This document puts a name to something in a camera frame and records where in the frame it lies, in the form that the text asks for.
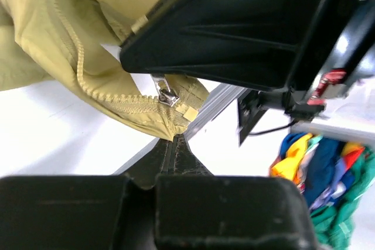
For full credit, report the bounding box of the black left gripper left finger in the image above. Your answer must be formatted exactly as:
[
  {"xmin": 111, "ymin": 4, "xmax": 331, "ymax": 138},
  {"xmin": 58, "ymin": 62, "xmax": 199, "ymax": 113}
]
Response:
[{"xmin": 1, "ymin": 140, "xmax": 173, "ymax": 249}]

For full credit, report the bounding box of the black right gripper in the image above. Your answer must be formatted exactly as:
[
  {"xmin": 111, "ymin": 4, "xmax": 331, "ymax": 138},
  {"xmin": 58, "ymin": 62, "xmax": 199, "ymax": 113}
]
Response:
[{"xmin": 258, "ymin": 0, "xmax": 374, "ymax": 121}]

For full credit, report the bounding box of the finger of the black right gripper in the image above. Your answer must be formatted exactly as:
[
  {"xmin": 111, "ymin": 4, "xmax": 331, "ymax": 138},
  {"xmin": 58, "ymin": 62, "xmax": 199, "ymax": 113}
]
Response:
[{"xmin": 120, "ymin": 0, "xmax": 326, "ymax": 91}]

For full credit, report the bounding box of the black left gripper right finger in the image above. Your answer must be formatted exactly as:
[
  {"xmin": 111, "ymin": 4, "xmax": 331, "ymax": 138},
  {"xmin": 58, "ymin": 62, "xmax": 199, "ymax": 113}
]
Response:
[{"xmin": 154, "ymin": 136, "xmax": 319, "ymax": 249}]

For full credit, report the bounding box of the silver zipper slider pull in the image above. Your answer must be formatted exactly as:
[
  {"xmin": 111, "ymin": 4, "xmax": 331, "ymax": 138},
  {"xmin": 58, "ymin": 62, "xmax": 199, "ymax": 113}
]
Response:
[{"xmin": 151, "ymin": 74, "xmax": 179, "ymax": 107}]

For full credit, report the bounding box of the olive yellow zip jacket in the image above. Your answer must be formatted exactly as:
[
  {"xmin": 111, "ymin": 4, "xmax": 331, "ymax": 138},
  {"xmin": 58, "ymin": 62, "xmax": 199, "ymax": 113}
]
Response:
[{"xmin": 1, "ymin": 0, "xmax": 209, "ymax": 140}]

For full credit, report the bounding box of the colourful cloth pile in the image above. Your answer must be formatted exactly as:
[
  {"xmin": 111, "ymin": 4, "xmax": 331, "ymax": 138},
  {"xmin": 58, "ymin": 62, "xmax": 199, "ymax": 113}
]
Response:
[{"xmin": 270, "ymin": 132, "xmax": 374, "ymax": 249}]

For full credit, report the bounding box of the aluminium table front rail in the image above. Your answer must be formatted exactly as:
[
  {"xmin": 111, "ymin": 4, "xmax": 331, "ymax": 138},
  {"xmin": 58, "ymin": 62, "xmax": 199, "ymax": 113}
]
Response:
[{"xmin": 114, "ymin": 83, "xmax": 246, "ymax": 174}]

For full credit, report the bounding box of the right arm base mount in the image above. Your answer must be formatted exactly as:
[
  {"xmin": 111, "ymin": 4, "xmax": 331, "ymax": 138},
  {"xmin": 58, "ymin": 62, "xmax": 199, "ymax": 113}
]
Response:
[{"xmin": 237, "ymin": 90, "xmax": 268, "ymax": 146}]

